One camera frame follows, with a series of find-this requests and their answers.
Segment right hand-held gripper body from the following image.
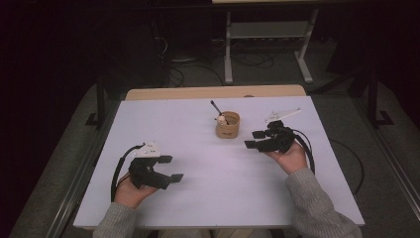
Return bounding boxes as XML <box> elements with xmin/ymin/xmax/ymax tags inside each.
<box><xmin>261</xmin><ymin>107</ymin><xmax>302</xmax><ymax>154</ymax></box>

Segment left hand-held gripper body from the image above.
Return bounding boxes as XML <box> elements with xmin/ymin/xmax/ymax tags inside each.
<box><xmin>128</xmin><ymin>141</ymin><xmax>172</xmax><ymax>190</ymax></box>

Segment round wooden pen holder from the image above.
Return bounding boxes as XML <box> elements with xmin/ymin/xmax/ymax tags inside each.
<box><xmin>215</xmin><ymin>110</ymin><xmax>241</xmax><ymax>140</ymax></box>

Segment thin black pen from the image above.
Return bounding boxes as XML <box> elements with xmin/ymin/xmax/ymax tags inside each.
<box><xmin>210</xmin><ymin>99</ymin><xmax>223</xmax><ymax>117</ymax></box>

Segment person's right hand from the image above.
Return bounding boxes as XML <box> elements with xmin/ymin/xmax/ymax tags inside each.
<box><xmin>265</xmin><ymin>142</ymin><xmax>309</xmax><ymax>176</ymax></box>

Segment person's left hand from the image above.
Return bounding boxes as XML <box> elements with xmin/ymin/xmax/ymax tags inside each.
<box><xmin>113</xmin><ymin>180</ymin><xmax>159</xmax><ymax>210</ymax></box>

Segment white table board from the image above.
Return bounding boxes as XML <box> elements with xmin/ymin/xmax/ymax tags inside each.
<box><xmin>72</xmin><ymin>96</ymin><xmax>366</xmax><ymax>230</ymax></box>

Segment wooden table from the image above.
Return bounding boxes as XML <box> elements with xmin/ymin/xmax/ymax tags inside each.
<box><xmin>125</xmin><ymin>84</ymin><xmax>307</xmax><ymax>101</ymax></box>

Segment black metal stand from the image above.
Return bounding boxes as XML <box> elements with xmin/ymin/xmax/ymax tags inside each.
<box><xmin>84</xmin><ymin>70</ymin><xmax>108</xmax><ymax>130</ymax></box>
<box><xmin>367</xmin><ymin>70</ymin><xmax>395</xmax><ymax>129</ymax></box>

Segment left hand-held gripper black cable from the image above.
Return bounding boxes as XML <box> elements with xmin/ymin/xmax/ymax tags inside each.
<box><xmin>110</xmin><ymin>142</ymin><xmax>147</xmax><ymax>203</ymax></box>

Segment hand-held gripper black cable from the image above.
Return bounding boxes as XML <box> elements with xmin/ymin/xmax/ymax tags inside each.
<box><xmin>110</xmin><ymin>142</ymin><xmax>147</xmax><ymax>203</ymax></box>
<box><xmin>291</xmin><ymin>128</ymin><xmax>366</xmax><ymax>196</ymax></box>

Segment right hand-held gripper black cable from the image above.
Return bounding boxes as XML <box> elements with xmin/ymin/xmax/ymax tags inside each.
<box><xmin>291</xmin><ymin>128</ymin><xmax>366</xmax><ymax>196</ymax></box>

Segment grey metal floor rail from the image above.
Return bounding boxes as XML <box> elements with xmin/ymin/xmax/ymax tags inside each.
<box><xmin>351</xmin><ymin>97</ymin><xmax>420</xmax><ymax>212</ymax></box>
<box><xmin>46</xmin><ymin>98</ymin><xmax>121</xmax><ymax>238</ymax></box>

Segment white metal desk frame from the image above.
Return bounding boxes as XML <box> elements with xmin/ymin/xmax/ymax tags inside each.
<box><xmin>223</xmin><ymin>9</ymin><xmax>320</xmax><ymax>85</ymax></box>

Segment black floor cables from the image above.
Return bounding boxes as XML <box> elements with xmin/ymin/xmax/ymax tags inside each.
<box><xmin>152</xmin><ymin>19</ymin><xmax>275</xmax><ymax>87</ymax></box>

